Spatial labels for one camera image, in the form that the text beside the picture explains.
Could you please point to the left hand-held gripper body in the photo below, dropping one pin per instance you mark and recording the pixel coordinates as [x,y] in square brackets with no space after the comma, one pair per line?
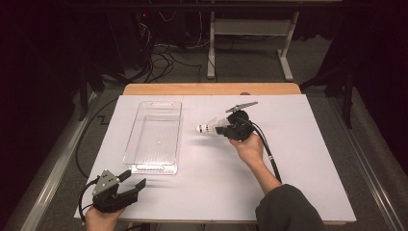
[109,200]

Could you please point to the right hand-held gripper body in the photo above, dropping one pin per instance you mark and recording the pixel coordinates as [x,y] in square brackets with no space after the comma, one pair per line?
[240,128]

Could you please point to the white feather shuttlecock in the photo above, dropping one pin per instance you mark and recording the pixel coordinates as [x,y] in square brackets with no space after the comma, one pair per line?
[225,121]
[208,127]
[220,123]

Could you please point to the clear plastic container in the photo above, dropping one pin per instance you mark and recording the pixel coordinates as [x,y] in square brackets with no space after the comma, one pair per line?
[154,150]

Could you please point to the person's left hand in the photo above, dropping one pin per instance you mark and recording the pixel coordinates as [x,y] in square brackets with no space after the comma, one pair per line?
[101,221]

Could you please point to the person's right hand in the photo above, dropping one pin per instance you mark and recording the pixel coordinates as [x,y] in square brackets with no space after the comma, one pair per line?
[251,150]

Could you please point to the wooden table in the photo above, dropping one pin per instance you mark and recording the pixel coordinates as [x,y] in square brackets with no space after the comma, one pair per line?
[179,89]

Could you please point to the white table cover board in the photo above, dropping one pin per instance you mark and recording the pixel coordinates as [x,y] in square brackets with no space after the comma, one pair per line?
[208,192]

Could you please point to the black metal stand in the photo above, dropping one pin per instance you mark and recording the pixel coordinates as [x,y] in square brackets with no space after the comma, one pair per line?
[348,96]
[84,96]

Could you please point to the aluminium floor rail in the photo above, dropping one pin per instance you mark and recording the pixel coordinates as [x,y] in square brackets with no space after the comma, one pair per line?
[57,166]
[373,186]

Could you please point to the white metal desk frame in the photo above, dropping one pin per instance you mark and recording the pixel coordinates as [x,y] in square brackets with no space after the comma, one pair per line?
[250,27]

